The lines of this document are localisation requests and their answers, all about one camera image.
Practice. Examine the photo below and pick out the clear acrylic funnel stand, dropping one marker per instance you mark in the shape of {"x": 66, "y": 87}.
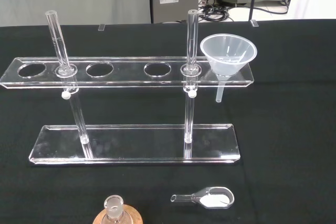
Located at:
{"x": 131, "y": 145}

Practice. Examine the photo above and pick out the round-bottom glass flask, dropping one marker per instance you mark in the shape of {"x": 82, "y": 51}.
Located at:
{"x": 113, "y": 203}

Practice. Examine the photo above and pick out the clear cloth clip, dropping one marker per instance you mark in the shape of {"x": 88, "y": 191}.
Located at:
{"x": 101, "y": 27}
{"x": 254, "y": 23}

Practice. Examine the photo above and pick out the translucent plastic funnel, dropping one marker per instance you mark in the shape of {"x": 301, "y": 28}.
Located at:
{"x": 228, "y": 64}

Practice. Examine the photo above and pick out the black bench cloth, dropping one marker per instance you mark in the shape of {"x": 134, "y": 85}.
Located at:
{"x": 288, "y": 129}

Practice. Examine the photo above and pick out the glass weighing funnel with powder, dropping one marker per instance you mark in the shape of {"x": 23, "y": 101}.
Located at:
{"x": 212, "y": 199}

